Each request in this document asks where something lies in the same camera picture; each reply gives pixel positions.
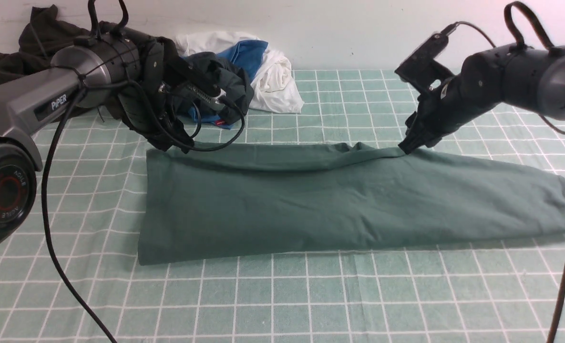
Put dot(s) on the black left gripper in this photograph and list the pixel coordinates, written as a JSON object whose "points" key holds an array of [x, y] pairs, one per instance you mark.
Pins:
{"points": [[147, 100]]}

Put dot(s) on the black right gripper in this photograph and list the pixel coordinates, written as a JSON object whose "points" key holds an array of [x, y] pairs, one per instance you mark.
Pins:
{"points": [[477, 89]]}

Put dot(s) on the green long-sleeve top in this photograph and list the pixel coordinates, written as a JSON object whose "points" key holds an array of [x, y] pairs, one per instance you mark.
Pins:
{"points": [[262, 199]]}

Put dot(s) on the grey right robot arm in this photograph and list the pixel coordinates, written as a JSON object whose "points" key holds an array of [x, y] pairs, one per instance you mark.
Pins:
{"points": [[530, 79]]}

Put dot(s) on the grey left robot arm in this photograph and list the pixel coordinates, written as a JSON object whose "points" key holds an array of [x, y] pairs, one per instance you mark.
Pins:
{"points": [[94, 69]]}

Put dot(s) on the dark grey crumpled garment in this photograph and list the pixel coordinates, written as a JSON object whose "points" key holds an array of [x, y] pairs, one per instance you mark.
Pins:
{"points": [[231, 78]]}

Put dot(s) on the blue crumpled garment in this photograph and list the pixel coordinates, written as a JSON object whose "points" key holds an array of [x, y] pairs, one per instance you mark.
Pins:
{"points": [[246, 54]]}

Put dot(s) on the dark olive crumpled garment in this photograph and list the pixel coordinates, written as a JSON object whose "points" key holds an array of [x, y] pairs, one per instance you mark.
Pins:
{"points": [[40, 40]]}

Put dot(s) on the white crumpled garment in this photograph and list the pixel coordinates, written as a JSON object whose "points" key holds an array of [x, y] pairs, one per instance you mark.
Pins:
{"points": [[275, 88]]}

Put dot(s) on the green checkered tablecloth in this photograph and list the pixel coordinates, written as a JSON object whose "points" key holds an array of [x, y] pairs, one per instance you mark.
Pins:
{"points": [[484, 292]]}

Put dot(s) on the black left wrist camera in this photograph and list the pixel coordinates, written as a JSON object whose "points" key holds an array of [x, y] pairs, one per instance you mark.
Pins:
{"points": [[196, 85]]}

